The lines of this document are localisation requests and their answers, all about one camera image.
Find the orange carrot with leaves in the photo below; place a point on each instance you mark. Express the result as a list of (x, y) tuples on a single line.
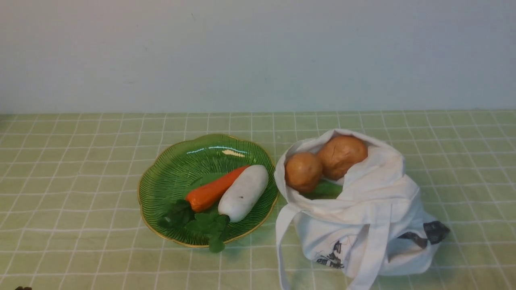
[(182, 211)]

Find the small brown potato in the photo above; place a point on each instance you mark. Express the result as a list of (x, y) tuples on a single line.
[(303, 172)]

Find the green leafy vegetable in bag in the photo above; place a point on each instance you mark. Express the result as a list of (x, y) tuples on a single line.
[(325, 189)]

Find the large brown potato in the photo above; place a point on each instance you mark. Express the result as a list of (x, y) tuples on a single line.
[(340, 154)]

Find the white radish with leaves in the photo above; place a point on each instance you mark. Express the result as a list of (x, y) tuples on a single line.
[(235, 204)]

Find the green ribbed glass plate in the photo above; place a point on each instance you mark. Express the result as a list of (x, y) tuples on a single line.
[(190, 164)]

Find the green checkered tablecloth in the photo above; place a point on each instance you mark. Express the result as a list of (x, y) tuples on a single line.
[(70, 217)]

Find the white cloth tote bag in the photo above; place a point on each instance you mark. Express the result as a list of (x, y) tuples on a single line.
[(376, 226)]

